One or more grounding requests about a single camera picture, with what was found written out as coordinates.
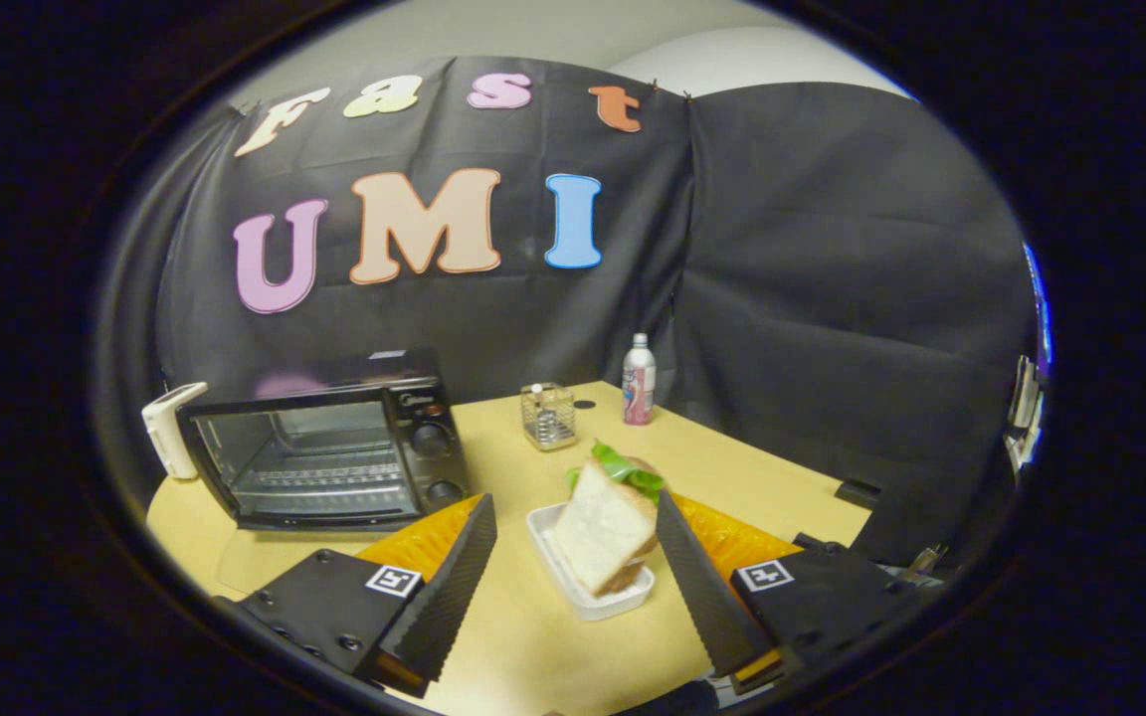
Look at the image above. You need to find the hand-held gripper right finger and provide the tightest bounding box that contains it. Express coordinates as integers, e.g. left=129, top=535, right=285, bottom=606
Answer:
left=656, top=488, right=942, bottom=696

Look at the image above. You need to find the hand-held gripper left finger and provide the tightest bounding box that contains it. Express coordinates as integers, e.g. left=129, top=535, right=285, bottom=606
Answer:
left=215, top=493, right=498, bottom=699

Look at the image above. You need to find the white bread lettuce sandwich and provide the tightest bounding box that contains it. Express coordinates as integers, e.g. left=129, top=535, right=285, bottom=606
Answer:
left=553, top=440, right=668, bottom=598

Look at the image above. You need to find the black toaster oven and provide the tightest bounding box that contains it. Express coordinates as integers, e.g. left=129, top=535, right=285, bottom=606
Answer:
left=175, top=346, right=473, bottom=534

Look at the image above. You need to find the white plastic tray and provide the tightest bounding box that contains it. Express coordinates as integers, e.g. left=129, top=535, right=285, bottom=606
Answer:
left=525, top=502, right=657, bottom=624

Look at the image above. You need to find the white pink label bottle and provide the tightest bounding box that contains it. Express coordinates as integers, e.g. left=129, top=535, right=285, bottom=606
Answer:
left=622, top=333, right=658, bottom=427

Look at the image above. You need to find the white boxy appliance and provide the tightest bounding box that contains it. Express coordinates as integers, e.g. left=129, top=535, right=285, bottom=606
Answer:
left=141, top=382, right=209, bottom=481

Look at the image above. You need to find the black backdrop cloth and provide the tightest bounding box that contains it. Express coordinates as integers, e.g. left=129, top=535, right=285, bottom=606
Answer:
left=95, top=57, right=1038, bottom=570

